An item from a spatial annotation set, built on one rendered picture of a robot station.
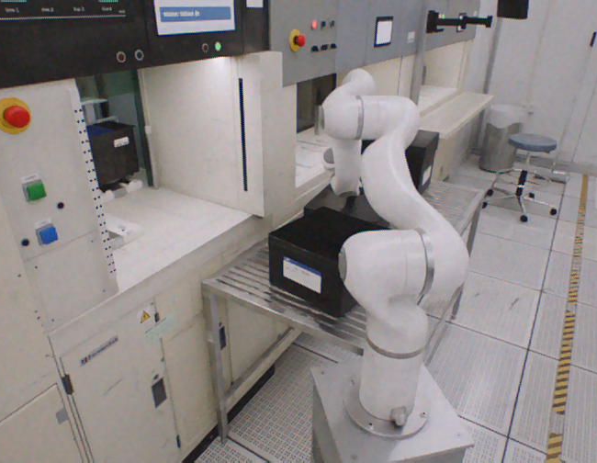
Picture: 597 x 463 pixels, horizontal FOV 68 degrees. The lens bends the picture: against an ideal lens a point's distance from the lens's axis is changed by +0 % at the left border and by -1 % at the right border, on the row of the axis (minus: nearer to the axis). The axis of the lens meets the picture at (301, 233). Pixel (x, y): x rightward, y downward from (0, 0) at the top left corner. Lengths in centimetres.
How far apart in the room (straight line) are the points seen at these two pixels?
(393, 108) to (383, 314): 47
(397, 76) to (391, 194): 193
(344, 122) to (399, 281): 40
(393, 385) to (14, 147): 87
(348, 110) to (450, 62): 324
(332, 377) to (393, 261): 42
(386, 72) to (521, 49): 268
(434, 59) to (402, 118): 325
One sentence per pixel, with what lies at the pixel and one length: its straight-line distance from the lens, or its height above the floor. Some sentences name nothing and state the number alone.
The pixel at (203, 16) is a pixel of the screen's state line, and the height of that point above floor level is 151.
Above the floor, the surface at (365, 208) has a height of 86.
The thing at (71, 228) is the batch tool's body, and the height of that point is 109.
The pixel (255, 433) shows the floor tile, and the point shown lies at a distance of 196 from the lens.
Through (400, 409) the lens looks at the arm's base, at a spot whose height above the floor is 81.
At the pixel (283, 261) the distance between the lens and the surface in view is 131.
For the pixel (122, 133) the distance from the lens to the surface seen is 179.
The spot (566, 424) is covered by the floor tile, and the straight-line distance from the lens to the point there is 229.
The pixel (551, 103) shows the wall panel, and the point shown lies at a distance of 530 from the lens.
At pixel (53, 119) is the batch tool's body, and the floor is 133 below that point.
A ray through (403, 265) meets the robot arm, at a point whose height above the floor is 115.
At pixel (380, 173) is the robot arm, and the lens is 90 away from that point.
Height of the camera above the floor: 155
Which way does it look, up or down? 28 degrees down
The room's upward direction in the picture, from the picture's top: 1 degrees clockwise
